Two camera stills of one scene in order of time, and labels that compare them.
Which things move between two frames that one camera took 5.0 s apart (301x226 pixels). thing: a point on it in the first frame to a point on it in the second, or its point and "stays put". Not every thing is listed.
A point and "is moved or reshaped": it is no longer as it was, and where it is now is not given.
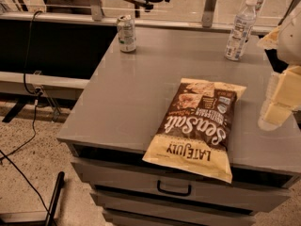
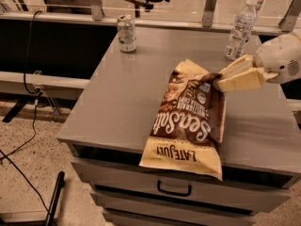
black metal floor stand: x=48 y=220 stays put
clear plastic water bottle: x=241 y=31 stays put
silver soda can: x=126 y=29 stays put
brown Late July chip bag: x=194 y=133 is moved or reshaped
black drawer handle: x=158 y=184 stays put
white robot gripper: x=290 y=41 to x=278 y=60
